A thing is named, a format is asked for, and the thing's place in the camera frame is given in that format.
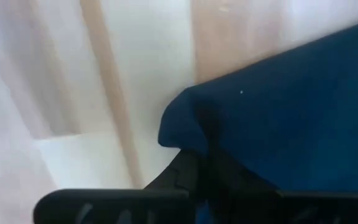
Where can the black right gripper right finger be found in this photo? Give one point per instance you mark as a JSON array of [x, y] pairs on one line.
[[244, 208]]

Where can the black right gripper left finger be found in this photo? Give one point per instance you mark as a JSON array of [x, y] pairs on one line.
[[182, 174]]

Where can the dark blue cloth napkin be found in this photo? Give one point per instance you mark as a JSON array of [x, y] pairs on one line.
[[291, 124]]

